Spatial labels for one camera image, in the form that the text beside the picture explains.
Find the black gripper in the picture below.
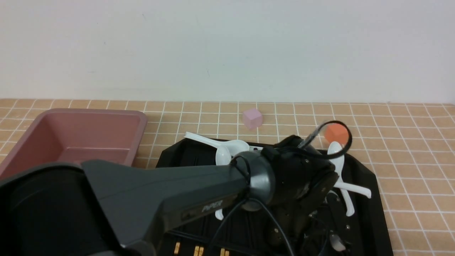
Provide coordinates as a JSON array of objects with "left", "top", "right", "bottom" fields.
[{"left": 264, "top": 135, "right": 339, "bottom": 256}]

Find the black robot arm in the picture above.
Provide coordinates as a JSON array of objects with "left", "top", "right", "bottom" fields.
[{"left": 1, "top": 137, "right": 352, "bottom": 256}]

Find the white spoon long right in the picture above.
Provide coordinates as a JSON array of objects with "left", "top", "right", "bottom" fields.
[{"left": 334, "top": 181, "right": 372, "bottom": 199}]

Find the white spoon far right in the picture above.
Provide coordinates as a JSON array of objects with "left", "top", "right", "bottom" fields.
[{"left": 328, "top": 142, "right": 355, "bottom": 217}]

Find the orange cube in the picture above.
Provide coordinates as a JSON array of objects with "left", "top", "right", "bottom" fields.
[{"left": 324, "top": 123, "right": 349, "bottom": 145}]

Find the black chopstick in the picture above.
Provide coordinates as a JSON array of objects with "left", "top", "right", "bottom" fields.
[
  {"left": 173, "top": 242, "right": 181, "bottom": 255},
  {"left": 219, "top": 248, "right": 230, "bottom": 256},
  {"left": 193, "top": 246, "right": 204, "bottom": 256}
]

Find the white spoon top left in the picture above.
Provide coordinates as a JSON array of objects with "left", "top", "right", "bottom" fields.
[{"left": 184, "top": 132, "right": 250, "bottom": 156}]

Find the white spoon vertical left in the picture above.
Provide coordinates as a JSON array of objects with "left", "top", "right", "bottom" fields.
[{"left": 215, "top": 145, "right": 232, "bottom": 221}]

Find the pink cube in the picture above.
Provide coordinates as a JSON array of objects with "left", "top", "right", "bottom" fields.
[{"left": 242, "top": 108, "right": 263, "bottom": 130}]

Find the pink plastic bin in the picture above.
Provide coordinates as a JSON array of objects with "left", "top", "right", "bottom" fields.
[{"left": 0, "top": 108, "right": 148, "bottom": 179}]

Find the black cable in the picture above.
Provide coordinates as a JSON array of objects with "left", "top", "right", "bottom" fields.
[{"left": 208, "top": 120, "right": 353, "bottom": 256}]

